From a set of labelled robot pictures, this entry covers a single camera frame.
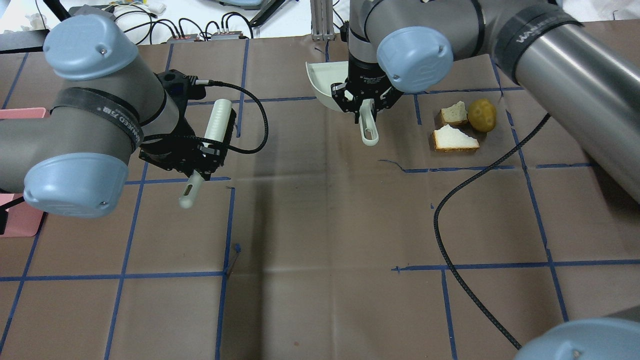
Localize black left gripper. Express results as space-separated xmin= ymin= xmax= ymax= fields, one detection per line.
xmin=138 ymin=71 xmax=231 ymax=177

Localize small bread piece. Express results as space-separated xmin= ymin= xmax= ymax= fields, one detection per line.
xmin=439 ymin=101 xmax=468 ymax=126

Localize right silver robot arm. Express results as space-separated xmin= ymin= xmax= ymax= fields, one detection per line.
xmin=330 ymin=0 xmax=640 ymax=360

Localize white hand brush black bristles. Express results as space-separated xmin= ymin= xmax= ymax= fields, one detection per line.
xmin=178 ymin=99 xmax=236 ymax=209

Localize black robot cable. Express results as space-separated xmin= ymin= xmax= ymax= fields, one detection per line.
xmin=433 ymin=114 xmax=552 ymax=350

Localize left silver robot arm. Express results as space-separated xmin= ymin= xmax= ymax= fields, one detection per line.
xmin=0 ymin=14 xmax=236 ymax=218

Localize pale green plastic dustpan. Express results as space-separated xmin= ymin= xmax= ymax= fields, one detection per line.
xmin=305 ymin=61 xmax=380 ymax=146

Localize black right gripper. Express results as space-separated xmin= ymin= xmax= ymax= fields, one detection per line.
xmin=330 ymin=55 xmax=404 ymax=125

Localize yellow potato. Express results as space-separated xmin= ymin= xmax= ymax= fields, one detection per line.
xmin=467 ymin=98 xmax=498 ymax=133

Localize white bread slice with crust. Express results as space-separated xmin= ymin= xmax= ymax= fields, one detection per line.
xmin=432 ymin=124 xmax=480 ymax=152

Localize aluminium frame post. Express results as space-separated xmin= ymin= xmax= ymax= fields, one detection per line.
xmin=310 ymin=0 xmax=336 ymax=42

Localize pink plastic tray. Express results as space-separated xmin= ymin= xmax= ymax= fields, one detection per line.
xmin=0 ymin=107 xmax=51 ymax=238

